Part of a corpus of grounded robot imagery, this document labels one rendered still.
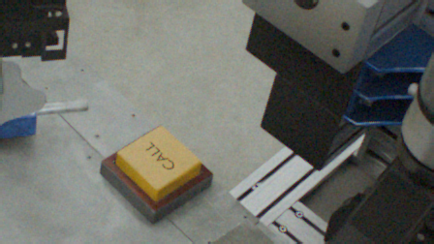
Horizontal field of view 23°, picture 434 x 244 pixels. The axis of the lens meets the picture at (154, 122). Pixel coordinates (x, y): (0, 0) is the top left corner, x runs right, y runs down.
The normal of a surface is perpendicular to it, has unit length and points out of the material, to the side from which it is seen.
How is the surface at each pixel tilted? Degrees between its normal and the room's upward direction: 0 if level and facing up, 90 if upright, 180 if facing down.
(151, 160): 0
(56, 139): 0
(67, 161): 0
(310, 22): 90
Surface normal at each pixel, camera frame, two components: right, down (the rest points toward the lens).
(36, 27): 0.25, 0.74
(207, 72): 0.13, -0.66
